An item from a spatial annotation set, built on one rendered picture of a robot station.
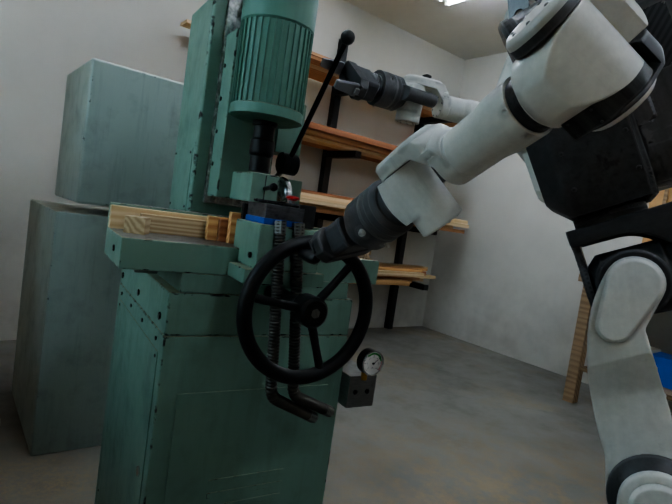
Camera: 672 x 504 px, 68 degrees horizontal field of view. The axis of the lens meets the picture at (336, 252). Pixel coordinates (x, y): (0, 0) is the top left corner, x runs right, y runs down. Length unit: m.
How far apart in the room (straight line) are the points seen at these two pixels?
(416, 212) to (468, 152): 0.13
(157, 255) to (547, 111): 0.74
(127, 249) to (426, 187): 0.58
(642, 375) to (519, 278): 3.71
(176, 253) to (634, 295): 0.81
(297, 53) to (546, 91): 0.79
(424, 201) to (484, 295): 4.17
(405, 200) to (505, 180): 4.14
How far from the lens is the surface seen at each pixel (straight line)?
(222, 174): 1.31
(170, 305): 1.05
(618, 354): 0.94
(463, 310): 4.97
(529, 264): 4.59
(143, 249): 1.02
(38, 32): 3.49
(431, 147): 0.63
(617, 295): 0.92
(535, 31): 0.54
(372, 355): 1.23
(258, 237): 0.99
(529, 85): 0.54
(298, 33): 1.25
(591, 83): 0.55
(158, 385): 1.10
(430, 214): 0.68
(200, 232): 1.21
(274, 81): 1.20
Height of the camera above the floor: 1.00
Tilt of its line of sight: 4 degrees down
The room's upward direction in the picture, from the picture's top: 8 degrees clockwise
